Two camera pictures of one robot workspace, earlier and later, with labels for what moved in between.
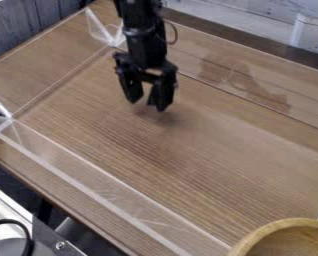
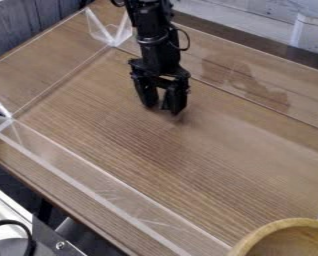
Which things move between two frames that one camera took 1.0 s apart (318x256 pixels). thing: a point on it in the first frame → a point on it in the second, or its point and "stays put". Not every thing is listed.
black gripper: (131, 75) → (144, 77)
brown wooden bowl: (286, 237) stays put
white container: (308, 30) stays put
